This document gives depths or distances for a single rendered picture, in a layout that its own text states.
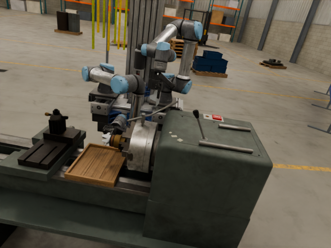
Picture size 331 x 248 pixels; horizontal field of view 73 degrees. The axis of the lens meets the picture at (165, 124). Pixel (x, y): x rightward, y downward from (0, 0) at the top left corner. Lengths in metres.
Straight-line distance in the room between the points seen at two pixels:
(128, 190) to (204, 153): 0.54
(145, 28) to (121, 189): 1.25
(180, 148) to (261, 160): 0.41
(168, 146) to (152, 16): 1.15
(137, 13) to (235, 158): 1.34
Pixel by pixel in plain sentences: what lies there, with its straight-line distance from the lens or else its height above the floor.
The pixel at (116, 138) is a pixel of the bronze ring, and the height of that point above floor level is 1.11.
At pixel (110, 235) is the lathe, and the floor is 0.54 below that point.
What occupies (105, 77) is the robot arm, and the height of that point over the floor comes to 1.37.
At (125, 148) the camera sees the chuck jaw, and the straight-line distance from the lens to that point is 1.31.
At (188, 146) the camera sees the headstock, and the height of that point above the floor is 1.25.
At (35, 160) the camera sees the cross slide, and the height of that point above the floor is 0.97.
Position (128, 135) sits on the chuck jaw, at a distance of 1.40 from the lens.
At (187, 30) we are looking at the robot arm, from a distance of 1.71.
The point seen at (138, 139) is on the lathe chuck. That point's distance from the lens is 1.25.
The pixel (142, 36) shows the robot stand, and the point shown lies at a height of 1.63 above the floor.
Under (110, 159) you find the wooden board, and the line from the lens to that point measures 1.61.
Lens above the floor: 1.84
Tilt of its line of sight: 27 degrees down
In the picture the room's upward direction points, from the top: 9 degrees clockwise
